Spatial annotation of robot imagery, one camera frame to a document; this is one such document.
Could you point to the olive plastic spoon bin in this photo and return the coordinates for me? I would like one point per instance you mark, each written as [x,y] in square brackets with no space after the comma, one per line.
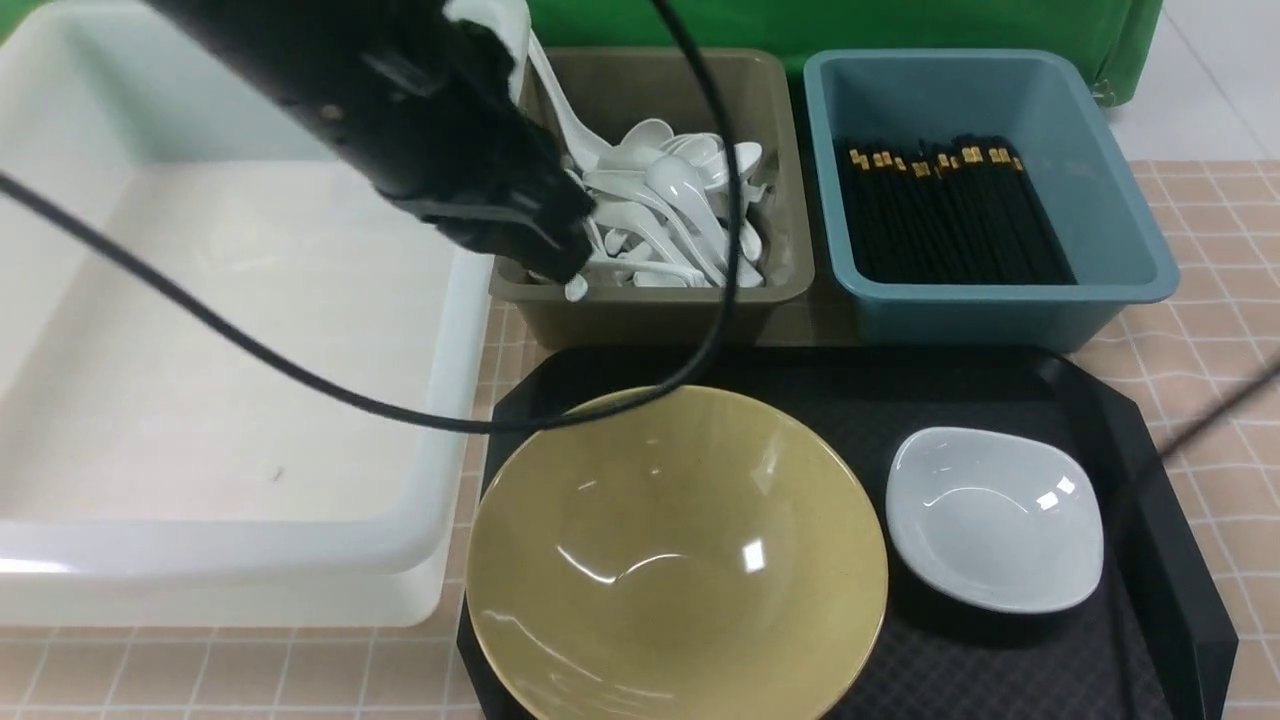
[612,89]

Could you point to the large white plastic tub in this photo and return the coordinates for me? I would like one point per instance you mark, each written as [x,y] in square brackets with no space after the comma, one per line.
[153,474]

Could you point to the long white ladle spoon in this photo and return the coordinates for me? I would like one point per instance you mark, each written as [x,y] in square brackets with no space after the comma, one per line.
[585,147]

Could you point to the yellow noodle bowl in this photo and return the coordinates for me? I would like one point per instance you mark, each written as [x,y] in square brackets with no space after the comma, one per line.
[703,557]

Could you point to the black plastic serving tray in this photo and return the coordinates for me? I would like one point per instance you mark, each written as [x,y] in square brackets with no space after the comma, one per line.
[1153,642]

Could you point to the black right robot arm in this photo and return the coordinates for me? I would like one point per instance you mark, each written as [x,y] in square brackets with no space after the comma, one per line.
[1238,398]

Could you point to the pile of black chopsticks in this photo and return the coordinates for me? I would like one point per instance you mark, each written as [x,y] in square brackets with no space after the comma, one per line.
[961,212]

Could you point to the small white sauce dish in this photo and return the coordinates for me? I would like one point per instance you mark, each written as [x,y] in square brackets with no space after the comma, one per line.
[998,522]

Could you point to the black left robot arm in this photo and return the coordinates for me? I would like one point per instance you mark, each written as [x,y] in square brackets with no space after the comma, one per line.
[419,104]

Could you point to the white ceramic soup spoon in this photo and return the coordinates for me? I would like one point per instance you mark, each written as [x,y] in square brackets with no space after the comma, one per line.
[678,184]

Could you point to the pile of white spoons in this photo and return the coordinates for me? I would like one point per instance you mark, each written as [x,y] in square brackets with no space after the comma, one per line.
[633,228]

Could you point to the teal plastic chopstick bin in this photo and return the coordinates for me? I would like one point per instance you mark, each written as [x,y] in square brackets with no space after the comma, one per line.
[1110,237]

